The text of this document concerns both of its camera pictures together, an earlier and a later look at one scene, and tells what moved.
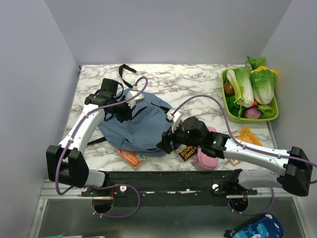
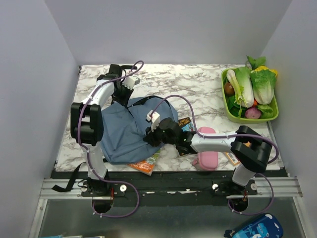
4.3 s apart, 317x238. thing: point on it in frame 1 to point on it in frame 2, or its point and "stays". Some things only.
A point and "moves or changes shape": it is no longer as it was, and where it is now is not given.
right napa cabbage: [263, 82] stays
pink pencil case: [205, 161] stays
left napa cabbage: [245, 79] stays
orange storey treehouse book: [133, 159] to [146, 166]
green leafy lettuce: [255, 62] stays
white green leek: [238, 89] stays
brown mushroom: [229, 89] stays
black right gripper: [164, 144] to [149, 137]
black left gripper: [127, 115] to [124, 100]
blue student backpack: [142, 133] moves or changes shape
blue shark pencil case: [268, 225] stays
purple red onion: [252, 113] stays
